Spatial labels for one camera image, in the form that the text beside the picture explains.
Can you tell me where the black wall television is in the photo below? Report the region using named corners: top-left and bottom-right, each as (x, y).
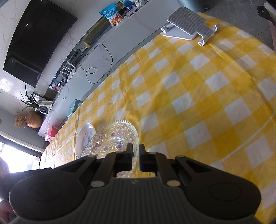
top-left (3, 0), bottom-right (78, 88)

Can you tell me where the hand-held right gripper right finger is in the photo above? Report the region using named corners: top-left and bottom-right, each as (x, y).
top-left (139, 143), bottom-right (216, 187)

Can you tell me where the yellow checked tablecloth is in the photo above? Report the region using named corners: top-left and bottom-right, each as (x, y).
top-left (40, 12), bottom-right (276, 218)

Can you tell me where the pink bin with black bag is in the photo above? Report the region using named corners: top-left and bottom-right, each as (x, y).
top-left (257, 0), bottom-right (276, 24)

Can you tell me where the orange round vase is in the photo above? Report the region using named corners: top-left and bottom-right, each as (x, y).
top-left (26, 110), bottom-right (43, 128)

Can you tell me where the white router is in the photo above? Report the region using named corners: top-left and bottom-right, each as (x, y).
top-left (61, 61), bottom-right (76, 76)

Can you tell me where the teal box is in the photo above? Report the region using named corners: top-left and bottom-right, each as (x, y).
top-left (67, 99), bottom-right (83, 118)

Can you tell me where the yellow cardboard box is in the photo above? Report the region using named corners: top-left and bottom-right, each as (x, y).
top-left (83, 18), bottom-right (111, 45)

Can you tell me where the dried flower bunch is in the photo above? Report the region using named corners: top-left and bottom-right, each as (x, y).
top-left (14, 112), bottom-right (27, 129)

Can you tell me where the white marble television cabinet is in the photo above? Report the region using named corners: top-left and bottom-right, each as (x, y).
top-left (38, 0), bottom-right (180, 139)

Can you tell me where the small white printed plate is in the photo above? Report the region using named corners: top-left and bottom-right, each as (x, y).
top-left (76, 123), bottom-right (96, 158)

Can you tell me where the blue snack bag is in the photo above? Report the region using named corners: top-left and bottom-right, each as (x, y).
top-left (99, 3), bottom-right (125, 27)

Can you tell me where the clear patterned glass plate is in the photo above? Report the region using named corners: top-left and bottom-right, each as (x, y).
top-left (80, 121), bottom-right (139, 179)

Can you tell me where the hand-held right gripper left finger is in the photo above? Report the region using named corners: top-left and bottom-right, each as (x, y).
top-left (56, 142), bottom-right (134, 187)

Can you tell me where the white phone stand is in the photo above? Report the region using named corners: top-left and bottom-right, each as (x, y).
top-left (161, 6), bottom-right (220, 47)

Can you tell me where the black cable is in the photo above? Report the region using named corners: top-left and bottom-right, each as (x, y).
top-left (78, 43), bottom-right (114, 83)

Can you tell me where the green plant in glass vase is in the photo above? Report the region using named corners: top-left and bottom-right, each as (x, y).
top-left (20, 85), bottom-right (49, 115)

